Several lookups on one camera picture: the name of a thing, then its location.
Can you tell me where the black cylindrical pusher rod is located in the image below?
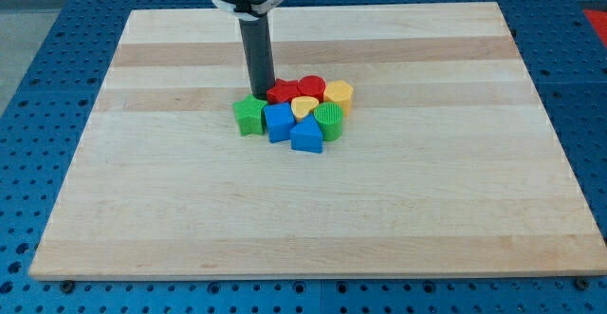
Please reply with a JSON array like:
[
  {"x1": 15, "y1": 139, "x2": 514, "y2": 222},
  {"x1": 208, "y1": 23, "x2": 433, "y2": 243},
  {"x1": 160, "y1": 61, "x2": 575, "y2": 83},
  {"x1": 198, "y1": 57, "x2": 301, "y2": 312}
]
[{"x1": 239, "y1": 15, "x2": 276, "y2": 101}]

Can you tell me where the red star block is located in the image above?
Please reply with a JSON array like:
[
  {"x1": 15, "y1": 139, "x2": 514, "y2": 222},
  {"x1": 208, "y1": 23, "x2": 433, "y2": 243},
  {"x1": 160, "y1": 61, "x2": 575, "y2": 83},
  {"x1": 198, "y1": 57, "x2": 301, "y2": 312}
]
[{"x1": 267, "y1": 79, "x2": 301, "y2": 104}]

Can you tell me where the red cylinder block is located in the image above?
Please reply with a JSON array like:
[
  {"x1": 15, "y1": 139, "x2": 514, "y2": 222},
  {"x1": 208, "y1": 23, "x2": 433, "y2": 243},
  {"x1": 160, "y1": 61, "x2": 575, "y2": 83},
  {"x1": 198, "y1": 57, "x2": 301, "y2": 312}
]
[{"x1": 298, "y1": 75, "x2": 326, "y2": 102}]

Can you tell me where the green star block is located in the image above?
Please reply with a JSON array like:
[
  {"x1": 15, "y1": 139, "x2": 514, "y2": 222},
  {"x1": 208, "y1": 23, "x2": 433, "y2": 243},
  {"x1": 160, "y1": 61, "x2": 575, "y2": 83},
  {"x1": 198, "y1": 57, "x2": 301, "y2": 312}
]
[{"x1": 232, "y1": 95, "x2": 267, "y2": 136}]

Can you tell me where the yellow heart block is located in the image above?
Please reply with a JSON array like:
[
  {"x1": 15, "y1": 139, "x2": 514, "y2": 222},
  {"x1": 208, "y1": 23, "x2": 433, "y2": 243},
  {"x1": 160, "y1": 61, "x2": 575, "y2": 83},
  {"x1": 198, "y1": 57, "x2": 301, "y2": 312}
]
[{"x1": 290, "y1": 96, "x2": 320, "y2": 122}]

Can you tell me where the blue cube block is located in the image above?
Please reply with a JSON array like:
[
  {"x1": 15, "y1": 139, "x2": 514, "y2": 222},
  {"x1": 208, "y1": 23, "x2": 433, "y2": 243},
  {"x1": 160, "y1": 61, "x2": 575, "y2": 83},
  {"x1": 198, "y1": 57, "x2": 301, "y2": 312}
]
[{"x1": 263, "y1": 102, "x2": 295, "y2": 143}]

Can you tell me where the yellow hexagon block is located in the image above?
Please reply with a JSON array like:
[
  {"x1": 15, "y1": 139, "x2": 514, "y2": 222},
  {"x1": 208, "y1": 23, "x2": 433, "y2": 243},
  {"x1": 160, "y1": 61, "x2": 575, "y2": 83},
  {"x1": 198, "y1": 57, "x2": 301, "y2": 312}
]
[{"x1": 323, "y1": 80, "x2": 354, "y2": 117}]

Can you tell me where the green cylinder block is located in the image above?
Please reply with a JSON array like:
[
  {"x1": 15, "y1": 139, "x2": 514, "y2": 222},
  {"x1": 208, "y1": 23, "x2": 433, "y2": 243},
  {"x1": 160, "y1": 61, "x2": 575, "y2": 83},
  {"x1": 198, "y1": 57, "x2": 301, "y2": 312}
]
[{"x1": 313, "y1": 102, "x2": 343, "y2": 141}]

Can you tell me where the blue triangle block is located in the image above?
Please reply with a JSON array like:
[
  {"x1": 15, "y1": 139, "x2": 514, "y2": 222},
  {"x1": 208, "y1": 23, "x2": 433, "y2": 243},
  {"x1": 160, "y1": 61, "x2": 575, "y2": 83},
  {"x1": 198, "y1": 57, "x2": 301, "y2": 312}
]
[{"x1": 290, "y1": 115, "x2": 323, "y2": 154}]

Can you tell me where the light wooden board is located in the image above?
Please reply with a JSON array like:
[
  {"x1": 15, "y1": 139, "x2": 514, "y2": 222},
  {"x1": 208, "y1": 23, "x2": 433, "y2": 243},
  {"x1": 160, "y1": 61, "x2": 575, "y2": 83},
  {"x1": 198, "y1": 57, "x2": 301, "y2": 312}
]
[{"x1": 29, "y1": 2, "x2": 606, "y2": 281}]

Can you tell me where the red object at edge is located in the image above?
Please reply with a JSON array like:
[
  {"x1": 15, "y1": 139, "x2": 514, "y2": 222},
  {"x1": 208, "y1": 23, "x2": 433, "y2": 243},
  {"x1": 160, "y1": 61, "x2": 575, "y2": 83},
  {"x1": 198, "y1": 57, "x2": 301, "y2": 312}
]
[{"x1": 583, "y1": 9, "x2": 607, "y2": 46}]

